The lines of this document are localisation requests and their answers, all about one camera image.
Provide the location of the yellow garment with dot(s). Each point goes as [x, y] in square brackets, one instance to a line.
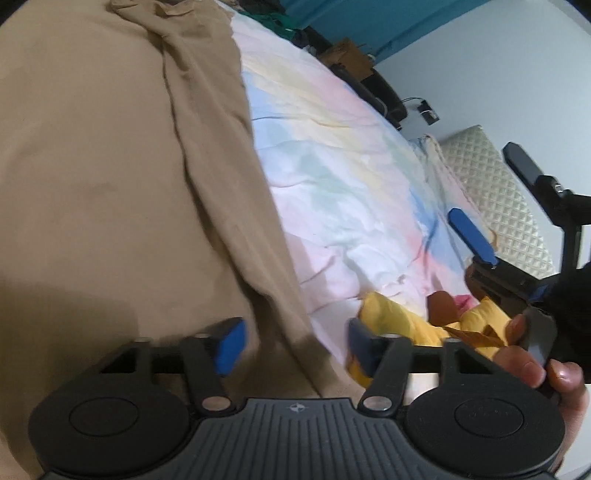
[399, 323]

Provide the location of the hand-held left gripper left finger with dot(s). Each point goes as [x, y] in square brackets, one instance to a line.
[230, 347]

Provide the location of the black bedside furniture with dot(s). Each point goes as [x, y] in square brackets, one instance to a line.
[376, 90]

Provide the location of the person's right hand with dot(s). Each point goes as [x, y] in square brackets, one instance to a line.
[524, 364]

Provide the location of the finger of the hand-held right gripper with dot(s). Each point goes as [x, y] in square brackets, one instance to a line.
[524, 162]
[472, 236]

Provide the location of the green clothes pile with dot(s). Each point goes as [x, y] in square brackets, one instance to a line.
[272, 21]

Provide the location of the white quilted pillow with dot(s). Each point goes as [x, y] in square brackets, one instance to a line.
[501, 203]

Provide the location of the pastel tie-dye blanket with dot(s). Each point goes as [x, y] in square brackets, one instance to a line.
[341, 184]

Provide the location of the tan pants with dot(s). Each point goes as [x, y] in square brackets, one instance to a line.
[115, 184]

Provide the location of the brown cardboard box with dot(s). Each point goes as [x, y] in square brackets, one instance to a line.
[348, 57]

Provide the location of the black wall plug adapter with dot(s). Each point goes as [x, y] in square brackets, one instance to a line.
[428, 113]

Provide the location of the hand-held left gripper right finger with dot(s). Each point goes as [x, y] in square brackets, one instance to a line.
[361, 347]

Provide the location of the teal curtain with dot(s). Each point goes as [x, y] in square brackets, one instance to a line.
[378, 23]

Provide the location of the brown and pink cloth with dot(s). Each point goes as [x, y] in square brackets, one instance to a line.
[444, 308]

